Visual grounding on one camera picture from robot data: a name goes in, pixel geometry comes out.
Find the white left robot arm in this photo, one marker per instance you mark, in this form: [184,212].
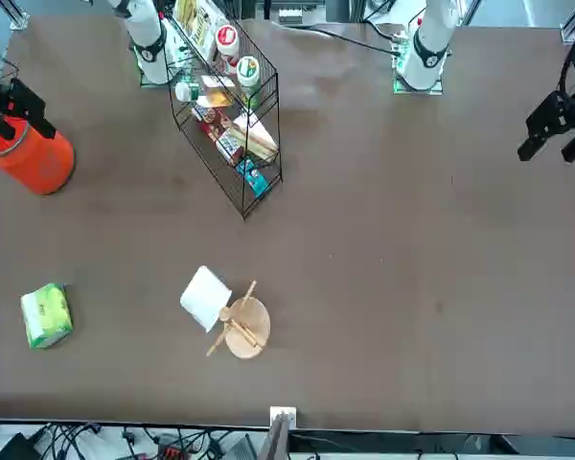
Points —
[431,43]

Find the orange bin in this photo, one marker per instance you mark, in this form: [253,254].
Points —
[33,163]

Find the green tissue pack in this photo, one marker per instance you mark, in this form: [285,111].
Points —
[52,311]

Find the small white bottle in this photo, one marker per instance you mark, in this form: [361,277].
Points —
[184,91]

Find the red brown biscuit box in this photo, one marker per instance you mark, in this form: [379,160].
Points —
[211,122]

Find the large white food packet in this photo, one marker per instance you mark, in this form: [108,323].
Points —
[196,24]

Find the yellow snack carton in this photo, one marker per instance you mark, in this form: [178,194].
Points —
[218,98]

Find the red white patterned box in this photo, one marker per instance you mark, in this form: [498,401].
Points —
[229,146]

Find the white jar red lid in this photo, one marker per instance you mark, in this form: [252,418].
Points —
[226,38]

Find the white jar green lid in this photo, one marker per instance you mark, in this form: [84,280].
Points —
[248,69]

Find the triangular sandwich packet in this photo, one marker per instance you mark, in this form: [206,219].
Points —
[256,136]

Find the teal snack box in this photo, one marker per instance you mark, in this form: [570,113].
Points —
[254,178]

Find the white cup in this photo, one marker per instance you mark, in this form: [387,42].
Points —
[203,297]

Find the grey power strip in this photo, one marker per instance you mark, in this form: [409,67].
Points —
[290,16]

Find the wooden cup rack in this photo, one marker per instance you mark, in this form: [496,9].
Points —
[249,335]

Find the black case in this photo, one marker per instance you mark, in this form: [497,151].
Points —
[16,448]

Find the black red power adapter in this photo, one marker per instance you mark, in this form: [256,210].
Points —
[172,450]

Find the grey device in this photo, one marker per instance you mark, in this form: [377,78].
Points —
[242,450]

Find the white mount bracket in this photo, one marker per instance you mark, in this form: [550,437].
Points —
[290,412]

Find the aluminium camera post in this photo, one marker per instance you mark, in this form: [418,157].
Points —
[275,441]

